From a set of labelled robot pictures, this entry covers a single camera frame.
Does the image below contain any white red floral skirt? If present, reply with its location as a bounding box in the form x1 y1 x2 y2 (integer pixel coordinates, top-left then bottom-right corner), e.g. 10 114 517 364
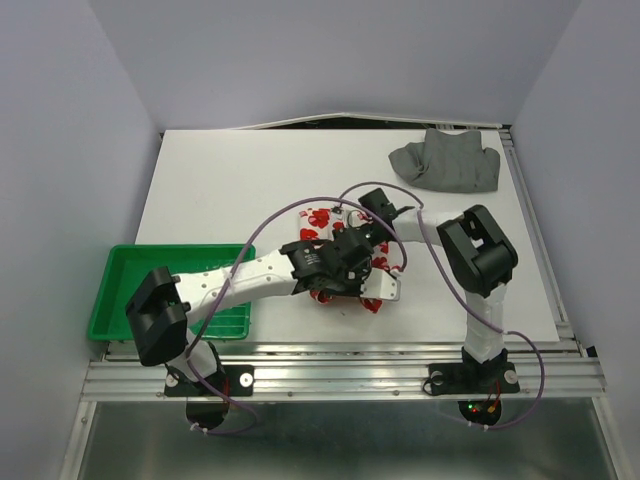
294 205 401 314

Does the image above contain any grey pleated skirt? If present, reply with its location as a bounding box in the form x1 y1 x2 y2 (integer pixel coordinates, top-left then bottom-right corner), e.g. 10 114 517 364
388 129 501 194

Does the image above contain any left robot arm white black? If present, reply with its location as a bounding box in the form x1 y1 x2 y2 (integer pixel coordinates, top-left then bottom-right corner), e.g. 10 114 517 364
125 227 383 367

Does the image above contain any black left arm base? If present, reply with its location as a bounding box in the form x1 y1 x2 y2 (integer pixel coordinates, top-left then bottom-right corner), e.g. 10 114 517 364
164 353 258 436

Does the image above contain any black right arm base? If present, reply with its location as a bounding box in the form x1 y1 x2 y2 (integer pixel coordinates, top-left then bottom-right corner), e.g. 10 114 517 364
422 348 520 427

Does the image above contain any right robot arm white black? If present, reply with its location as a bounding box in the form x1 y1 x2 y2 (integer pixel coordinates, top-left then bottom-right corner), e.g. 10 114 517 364
319 182 518 390

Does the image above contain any green plastic tray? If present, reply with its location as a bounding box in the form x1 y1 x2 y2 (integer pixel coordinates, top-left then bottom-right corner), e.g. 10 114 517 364
88 244 242 342

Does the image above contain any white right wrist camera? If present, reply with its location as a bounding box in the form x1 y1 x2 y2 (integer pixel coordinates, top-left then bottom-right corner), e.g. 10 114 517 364
346 209 372 228

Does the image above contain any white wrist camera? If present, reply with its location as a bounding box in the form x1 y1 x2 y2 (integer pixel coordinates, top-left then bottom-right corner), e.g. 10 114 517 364
346 209 372 228
360 268 401 301

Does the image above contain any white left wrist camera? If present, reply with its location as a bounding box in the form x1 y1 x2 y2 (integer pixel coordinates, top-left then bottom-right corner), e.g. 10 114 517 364
360 268 401 301

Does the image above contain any aluminium rail frame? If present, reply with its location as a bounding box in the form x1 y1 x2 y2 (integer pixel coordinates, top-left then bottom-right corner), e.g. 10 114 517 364
60 337 634 479

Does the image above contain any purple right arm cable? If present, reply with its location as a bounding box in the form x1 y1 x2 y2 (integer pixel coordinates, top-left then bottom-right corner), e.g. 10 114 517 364
332 181 547 432

